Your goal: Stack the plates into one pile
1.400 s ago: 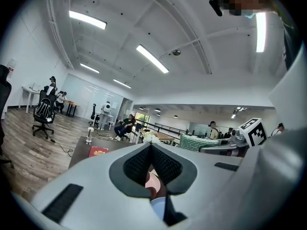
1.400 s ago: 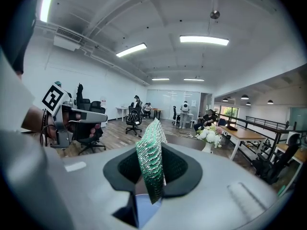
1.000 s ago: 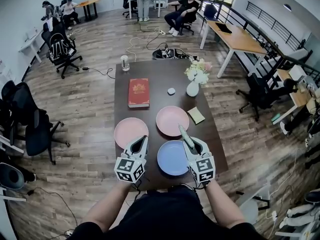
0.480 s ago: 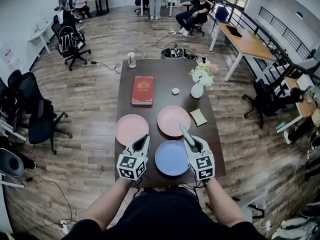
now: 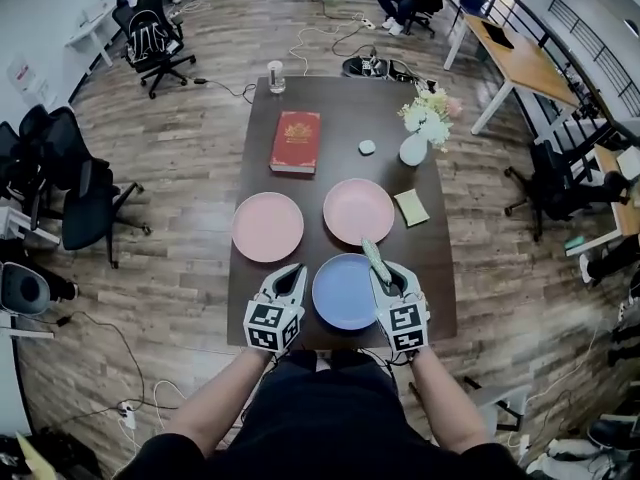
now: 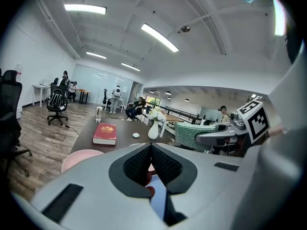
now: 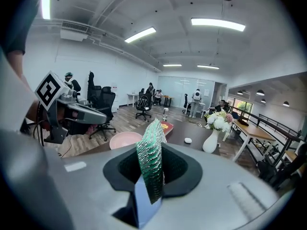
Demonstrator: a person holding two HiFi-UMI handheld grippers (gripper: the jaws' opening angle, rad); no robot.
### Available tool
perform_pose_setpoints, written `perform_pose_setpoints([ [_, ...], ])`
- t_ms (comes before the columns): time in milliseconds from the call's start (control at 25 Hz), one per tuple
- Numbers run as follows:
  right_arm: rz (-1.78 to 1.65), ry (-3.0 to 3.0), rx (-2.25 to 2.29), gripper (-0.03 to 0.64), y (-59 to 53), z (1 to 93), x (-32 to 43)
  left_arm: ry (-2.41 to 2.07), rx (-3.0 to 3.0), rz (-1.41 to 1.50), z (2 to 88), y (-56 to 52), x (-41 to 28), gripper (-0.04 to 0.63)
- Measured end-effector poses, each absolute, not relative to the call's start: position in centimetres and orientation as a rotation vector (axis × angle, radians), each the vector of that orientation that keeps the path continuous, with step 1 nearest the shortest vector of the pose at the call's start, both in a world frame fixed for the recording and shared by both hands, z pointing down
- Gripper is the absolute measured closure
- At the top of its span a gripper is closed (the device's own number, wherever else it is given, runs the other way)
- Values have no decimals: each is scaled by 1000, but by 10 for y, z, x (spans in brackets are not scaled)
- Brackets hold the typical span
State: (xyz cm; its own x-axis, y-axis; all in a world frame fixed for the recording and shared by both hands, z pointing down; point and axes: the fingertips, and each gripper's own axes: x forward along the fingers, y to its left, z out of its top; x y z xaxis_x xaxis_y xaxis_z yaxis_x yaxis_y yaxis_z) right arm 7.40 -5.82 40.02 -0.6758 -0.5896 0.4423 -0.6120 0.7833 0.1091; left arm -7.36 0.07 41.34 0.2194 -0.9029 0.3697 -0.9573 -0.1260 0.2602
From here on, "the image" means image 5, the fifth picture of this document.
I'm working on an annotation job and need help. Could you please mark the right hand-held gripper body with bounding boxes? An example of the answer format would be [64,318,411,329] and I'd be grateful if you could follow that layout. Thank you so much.
[374,291,432,355]

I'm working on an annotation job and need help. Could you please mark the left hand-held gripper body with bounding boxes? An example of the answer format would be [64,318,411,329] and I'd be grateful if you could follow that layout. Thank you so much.
[243,291,307,354]

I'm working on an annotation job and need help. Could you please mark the blue plate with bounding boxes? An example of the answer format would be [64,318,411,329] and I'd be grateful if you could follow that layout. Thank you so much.
[311,252,384,332]

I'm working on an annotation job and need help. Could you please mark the green patterned sponge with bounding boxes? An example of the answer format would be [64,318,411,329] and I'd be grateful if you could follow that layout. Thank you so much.
[360,237,396,287]

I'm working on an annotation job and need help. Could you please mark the pink plate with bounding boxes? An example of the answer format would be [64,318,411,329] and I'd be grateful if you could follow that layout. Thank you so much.
[322,177,396,247]
[231,191,305,263]

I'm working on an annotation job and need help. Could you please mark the person's left forearm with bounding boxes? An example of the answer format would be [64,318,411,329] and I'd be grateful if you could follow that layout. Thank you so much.
[169,347,274,457]

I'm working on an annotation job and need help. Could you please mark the person's right forearm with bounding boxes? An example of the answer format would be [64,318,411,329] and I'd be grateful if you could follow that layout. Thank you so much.
[407,347,489,454]

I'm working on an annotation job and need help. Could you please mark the yellow green sponge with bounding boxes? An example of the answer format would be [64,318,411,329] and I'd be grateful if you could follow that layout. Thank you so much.
[393,189,432,228]

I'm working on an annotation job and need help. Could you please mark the person's black clothing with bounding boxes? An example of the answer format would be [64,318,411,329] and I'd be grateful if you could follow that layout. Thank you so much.
[112,350,531,480]

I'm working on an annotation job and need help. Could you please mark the white ceramic vase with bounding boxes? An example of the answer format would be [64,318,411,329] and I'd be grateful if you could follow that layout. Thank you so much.
[398,132,430,167]

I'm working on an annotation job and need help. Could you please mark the red hardcover book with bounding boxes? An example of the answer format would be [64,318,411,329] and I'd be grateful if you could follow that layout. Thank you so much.
[268,110,322,175]

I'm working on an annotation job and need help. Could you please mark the white vase with flowers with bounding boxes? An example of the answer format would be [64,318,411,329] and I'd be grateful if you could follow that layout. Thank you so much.
[397,87,464,153]

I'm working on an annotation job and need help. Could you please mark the black office chair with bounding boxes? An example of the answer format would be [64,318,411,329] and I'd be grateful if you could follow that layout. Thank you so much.
[42,107,151,269]
[399,0,451,37]
[112,0,197,100]
[0,105,51,204]
[503,140,631,243]

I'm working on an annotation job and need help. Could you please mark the clear glass cup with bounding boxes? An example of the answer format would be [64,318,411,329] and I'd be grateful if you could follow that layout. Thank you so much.
[266,60,288,94]

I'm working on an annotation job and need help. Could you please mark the wooden desk white legs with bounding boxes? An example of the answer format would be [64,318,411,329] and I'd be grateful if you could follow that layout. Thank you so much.
[564,142,640,257]
[443,12,581,137]

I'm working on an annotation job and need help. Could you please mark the black laptop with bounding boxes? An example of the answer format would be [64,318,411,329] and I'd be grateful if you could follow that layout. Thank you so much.
[482,22,516,49]

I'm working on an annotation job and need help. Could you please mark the yellow board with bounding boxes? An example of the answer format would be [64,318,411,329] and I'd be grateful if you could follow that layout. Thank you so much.
[14,430,56,480]

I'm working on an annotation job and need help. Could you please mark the black backpack white stripes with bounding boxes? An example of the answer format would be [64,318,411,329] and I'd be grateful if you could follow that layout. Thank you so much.
[127,10,169,62]

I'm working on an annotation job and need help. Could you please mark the heap of cables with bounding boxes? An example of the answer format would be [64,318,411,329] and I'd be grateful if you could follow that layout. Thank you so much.
[342,55,436,92]

